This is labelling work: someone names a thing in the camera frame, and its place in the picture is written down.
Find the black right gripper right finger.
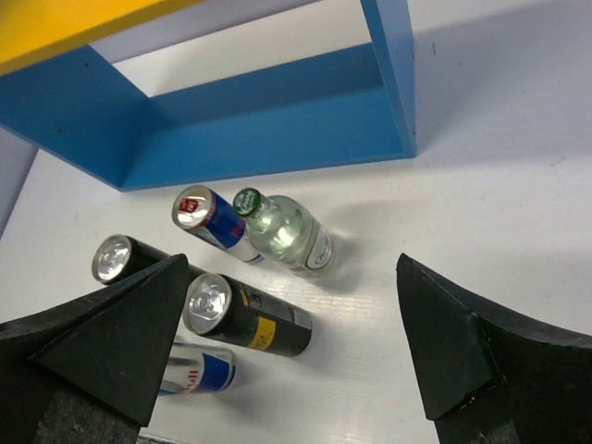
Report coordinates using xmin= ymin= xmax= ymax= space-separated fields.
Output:
xmin=396 ymin=254 xmax=591 ymax=443

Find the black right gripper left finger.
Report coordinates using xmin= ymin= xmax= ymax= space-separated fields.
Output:
xmin=1 ymin=254 xmax=190 ymax=443

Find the Red Bull can front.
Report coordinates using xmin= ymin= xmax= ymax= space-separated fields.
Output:
xmin=159 ymin=340 xmax=236 ymax=396

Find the red bull can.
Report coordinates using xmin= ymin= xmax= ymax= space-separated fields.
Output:
xmin=171 ymin=185 xmax=264 ymax=264
xmin=159 ymin=340 xmax=236 ymax=396

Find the black can yellow label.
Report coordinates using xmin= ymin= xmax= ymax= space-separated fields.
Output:
xmin=182 ymin=273 xmax=313 ymax=357

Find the clear glass bottle green cap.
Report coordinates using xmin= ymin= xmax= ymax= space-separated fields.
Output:
xmin=232 ymin=188 xmax=336 ymax=278

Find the blue and yellow shelf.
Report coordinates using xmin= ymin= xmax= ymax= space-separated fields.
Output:
xmin=1 ymin=1 xmax=416 ymax=191

